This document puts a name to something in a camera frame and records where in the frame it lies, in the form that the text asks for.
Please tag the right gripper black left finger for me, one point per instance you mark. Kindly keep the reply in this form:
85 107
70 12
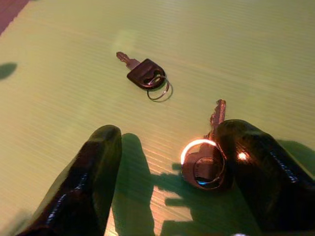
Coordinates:
81 191

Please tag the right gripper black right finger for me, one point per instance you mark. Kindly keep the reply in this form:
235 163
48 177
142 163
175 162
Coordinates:
265 177

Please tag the green corrugated plastic sheet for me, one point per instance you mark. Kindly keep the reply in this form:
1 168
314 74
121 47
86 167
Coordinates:
73 73

